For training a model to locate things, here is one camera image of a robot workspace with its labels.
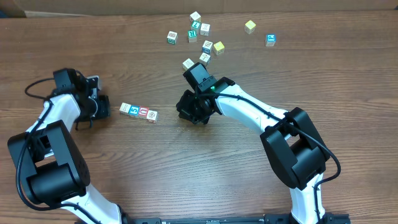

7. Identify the top white ball block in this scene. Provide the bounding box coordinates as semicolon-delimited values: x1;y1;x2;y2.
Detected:
190;11;201;22

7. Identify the green letter B block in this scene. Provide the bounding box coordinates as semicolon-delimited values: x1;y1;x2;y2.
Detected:
167;31;178;45

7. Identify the red letter U block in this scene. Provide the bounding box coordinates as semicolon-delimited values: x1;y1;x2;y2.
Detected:
137;106;149;119

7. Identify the blue sided white block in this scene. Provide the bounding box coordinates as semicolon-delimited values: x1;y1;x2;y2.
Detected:
202;40;213;55

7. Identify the white butterfly block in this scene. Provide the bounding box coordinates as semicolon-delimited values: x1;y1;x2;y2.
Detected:
119;103;131;115

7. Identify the white umbrella block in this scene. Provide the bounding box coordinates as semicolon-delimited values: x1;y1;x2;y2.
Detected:
200;23;210;36

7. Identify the yellow top far block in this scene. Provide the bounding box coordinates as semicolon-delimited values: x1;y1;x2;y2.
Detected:
244;20;256;34

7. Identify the yellow top centre block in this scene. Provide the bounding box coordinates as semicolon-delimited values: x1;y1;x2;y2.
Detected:
213;41;225;55

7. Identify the white red sided block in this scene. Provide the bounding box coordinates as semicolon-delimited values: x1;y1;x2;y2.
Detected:
146;110;159;123

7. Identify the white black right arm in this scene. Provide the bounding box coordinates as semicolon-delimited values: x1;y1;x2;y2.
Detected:
176;76;330;223

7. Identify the green letter L block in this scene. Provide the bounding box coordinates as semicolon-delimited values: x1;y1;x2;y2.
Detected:
190;21;201;32

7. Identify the green letter R block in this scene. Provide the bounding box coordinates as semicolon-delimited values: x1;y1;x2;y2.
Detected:
187;30;197;43

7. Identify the yellow letter S block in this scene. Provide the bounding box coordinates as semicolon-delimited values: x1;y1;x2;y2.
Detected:
182;58;195;71

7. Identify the white blue edged block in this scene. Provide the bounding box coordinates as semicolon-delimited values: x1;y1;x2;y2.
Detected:
199;52;211;67

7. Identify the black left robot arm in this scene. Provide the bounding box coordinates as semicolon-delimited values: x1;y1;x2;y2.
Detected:
7;73;129;223

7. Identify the blue letter P block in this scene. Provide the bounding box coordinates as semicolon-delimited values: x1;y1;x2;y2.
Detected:
265;34;276;47

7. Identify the blue number 5 block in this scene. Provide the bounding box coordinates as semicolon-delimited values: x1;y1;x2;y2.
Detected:
128;105;140;117

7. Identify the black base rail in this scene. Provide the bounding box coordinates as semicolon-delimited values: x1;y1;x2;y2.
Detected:
124;212;351;224

